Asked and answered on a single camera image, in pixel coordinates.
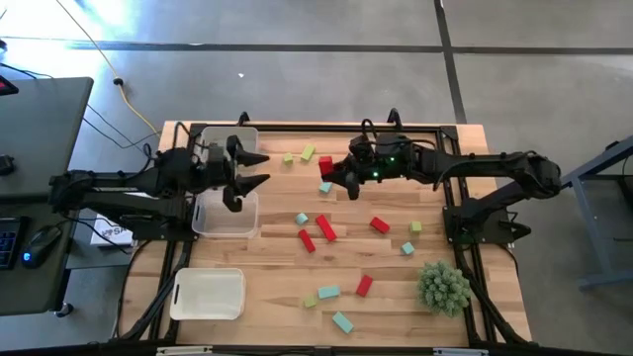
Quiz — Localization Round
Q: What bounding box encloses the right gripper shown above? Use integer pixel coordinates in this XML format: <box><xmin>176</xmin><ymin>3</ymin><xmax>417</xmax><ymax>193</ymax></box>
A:
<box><xmin>320</xmin><ymin>151</ymin><xmax>387</xmax><ymax>202</ymax></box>

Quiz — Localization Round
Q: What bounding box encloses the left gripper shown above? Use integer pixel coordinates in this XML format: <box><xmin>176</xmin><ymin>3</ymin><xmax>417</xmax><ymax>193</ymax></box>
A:
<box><xmin>195</xmin><ymin>134</ymin><xmax>272</xmax><ymax>215</ymax></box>

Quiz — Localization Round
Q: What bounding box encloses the long red block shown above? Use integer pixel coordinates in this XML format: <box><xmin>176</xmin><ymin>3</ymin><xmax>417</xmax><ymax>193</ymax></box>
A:
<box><xmin>315</xmin><ymin>214</ymin><xmax>338</xmax><ymax>243</ymax></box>
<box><xmin>297</xmin><ymin>228</ymin><xmax>317</xmax><ymax>254</ymax></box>

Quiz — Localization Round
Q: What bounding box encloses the clear plastic bin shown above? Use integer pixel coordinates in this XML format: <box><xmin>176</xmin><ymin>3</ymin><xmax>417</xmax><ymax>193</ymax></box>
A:
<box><xmin>191</xmin><ymin>189</ymin><xmax>260</xmax><ymax>239</ymax></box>

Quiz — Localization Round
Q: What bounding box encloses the white printed paper sign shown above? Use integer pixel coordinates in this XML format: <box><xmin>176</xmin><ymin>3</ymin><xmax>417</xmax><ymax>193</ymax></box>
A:
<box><xmin>90</xmin><ymin>217</ymin><xmax>135</xmax><ymax>247</ymax></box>

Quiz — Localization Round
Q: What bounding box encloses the green artificial plant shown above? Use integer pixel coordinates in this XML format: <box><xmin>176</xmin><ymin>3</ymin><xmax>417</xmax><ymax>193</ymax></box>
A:
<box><xmin>416</xmin><ymin>260</ymin><xmax>473</xmax><ymax>318</ymax></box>

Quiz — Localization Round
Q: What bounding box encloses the grey desk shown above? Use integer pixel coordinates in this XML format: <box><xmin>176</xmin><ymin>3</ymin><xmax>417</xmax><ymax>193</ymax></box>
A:
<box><xmin>0</xmin><ymin>76</ymin><xmax>95</xmax><ymax>199</ymax></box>

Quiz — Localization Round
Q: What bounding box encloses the black computer mouse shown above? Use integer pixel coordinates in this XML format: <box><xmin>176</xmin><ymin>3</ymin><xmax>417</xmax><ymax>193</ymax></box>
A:
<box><xmin>20</xmin><ymin>224</ymin><xmax>63</xmax><ymax>270</ymax></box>

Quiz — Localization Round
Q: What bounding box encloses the dark desk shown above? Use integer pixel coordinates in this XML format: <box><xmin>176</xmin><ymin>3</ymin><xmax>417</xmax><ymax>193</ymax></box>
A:
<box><xmin>0</xmin><ymin>194</ymin><xmax>81</xmax><ymax>317</ymax></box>

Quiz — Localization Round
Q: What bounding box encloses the black keyboard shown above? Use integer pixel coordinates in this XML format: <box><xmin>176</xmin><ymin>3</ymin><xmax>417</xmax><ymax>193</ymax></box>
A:
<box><xmin>0</xmin><ymin>216</ymin><xmax>29</xmax><ymax>271</ymax></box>

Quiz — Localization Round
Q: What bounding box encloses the blue-grey metal table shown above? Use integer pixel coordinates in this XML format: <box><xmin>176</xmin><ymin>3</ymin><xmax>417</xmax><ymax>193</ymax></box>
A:
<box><xmin>561</xmin><ymin>135</ymin><xmax>633</xmax><ymax>291</ymax></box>

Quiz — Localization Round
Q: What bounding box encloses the black device with red light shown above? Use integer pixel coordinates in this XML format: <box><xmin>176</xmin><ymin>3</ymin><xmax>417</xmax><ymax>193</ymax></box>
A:
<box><xmin>0</xmin><ymin>74</ymin><xmax>20</xmax><ymax>98</ymax></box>

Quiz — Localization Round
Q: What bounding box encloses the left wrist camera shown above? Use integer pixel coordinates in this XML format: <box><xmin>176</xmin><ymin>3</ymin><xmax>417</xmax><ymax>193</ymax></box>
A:
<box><xmin>206</xmin><ymin>142</ymin><xmax>227</xmax><ymax>172</ymax></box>

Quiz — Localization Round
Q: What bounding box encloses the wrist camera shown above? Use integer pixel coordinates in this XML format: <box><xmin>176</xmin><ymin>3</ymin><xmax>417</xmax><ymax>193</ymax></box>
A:
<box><xmin>348</xmin><ymin>133</ymin><xmax>373</xmax><ymax>158</ymax></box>
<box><xmin>206</xmin><ymin>142</ymin><xmax>227</xmax><ymax>172</ymax></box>

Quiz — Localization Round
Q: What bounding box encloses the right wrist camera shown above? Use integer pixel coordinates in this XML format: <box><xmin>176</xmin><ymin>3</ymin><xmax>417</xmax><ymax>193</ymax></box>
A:
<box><xmin>348</xmin><ymin>133</ymin><xmax>373</xmax><ymax>158</ymax></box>

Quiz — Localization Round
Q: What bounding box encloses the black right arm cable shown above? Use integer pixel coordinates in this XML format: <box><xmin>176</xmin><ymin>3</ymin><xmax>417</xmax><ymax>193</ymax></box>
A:
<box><xmin>360</xmin><ymin>118</ymin><xmax>380</xmax><ymax>142</ymax></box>

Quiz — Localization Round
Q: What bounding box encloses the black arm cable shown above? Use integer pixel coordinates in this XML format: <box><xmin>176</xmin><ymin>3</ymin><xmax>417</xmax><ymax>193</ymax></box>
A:
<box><xmin>360</xmin><ymin>118</ymin><xmax>380</xmax><ymax>142</ymax></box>
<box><xmin>170</xmin><ymin>120</ymin><xmax>199</xmax><ymax>152</ymax></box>

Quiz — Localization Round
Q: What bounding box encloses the black aluminium table frame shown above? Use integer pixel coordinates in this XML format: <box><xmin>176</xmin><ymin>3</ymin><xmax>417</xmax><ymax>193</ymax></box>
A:
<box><xmin>111</xmin><ymin>121</ymin><xmax>533</xmax><ymax>347</ymax></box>

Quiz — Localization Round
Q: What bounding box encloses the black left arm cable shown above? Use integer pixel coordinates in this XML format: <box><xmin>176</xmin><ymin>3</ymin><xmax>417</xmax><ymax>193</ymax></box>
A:
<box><xmin>170</xmin><ymin>120</ymin><xmax>199</xmax><ymax>152</ymax></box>

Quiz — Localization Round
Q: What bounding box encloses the black floor cable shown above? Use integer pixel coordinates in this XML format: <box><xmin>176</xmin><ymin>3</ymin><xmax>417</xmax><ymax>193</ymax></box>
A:
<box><xmin>0</xmin><ymin>61</ymin><xmax>159</xmax><ymax>152</ymax></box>

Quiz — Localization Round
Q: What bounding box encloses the yellow floor cable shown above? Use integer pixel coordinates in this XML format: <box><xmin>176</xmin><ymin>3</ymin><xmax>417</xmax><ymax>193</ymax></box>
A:
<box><xmin>53</xmin><ymin>0</ymin><xmax>163</xmax><ymax>138</ymax></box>

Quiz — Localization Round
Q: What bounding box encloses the grey metal bracket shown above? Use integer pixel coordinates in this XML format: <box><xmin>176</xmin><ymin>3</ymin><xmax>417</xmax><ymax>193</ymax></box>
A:
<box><xmin>433</xmin><ymin>347</ymin><xmax>490</xmax><ymax>356</ymax></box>
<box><xmin>156</xmin><ymin>345</ymin><xmax>214</xmax><ymax>356</ymax></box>

